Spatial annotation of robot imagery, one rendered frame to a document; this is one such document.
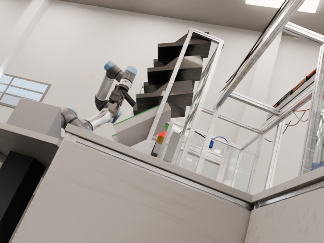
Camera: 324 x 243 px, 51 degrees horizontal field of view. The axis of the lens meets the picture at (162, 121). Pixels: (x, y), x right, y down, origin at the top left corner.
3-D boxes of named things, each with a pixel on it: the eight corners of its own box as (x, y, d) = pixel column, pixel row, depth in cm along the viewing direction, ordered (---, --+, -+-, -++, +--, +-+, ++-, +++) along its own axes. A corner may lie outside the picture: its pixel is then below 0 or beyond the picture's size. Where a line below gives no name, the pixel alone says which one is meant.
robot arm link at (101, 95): (97, 96, 264) (114, 56, 225) (107, 105, 263) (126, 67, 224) (87, 103, 257) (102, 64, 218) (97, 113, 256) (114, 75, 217)
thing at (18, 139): (-68, 108, 162) (-64, 103, 164) (24, 171, 241) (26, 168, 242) (56, 144, 144) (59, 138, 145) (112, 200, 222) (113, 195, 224)
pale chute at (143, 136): (114, 143, 167) (111, 135, 169) (117, 152, 179) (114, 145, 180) (165, 120, 172) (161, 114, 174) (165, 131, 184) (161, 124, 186)
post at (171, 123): (145, 186, 212) (191, 61, 253) (145, 186, 215) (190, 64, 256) (150, 187, 212) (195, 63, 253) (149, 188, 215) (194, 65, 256)
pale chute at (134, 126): (116, 132, 153) (112, 125, 155) (119, 143, 165) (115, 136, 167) (171, 109, 159) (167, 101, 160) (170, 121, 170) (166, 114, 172)
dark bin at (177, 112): (132, 110, 175) (131, 98, 178) (134, 121, 187) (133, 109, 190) (186, 105, 176) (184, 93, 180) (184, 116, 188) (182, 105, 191)
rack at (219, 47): (134, 165, 142) (189, 25, 175) (127, 182, 176) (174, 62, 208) (180, 182, 143) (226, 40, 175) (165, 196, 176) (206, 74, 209)
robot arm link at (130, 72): (136, 74, 221) (139, 68, 213) (130, 87, 217) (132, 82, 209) (125, 69, 220) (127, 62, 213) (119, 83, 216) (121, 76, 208)
